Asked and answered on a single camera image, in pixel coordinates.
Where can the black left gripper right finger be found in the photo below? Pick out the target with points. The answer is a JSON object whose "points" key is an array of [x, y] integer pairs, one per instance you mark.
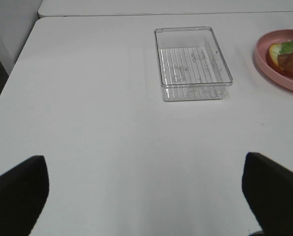
{"points": [[268, 189]]}

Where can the green lettuce leaf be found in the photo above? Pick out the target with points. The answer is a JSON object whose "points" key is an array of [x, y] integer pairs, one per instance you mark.
{"points": [[286, 47]]}

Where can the pink round plate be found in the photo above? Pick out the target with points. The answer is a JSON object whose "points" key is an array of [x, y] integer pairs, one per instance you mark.
{"points": [[260, 52]]}

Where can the left clear plastic tray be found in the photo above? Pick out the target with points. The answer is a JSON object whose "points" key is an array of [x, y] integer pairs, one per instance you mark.
{"points": [[191, 64]]}

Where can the bread slice from tray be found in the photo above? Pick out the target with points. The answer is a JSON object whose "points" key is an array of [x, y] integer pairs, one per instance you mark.
{"points": [[274, 59]]}

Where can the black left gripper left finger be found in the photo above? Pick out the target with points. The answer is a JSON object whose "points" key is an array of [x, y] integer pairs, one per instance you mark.
{"points": [[24, 190]]}

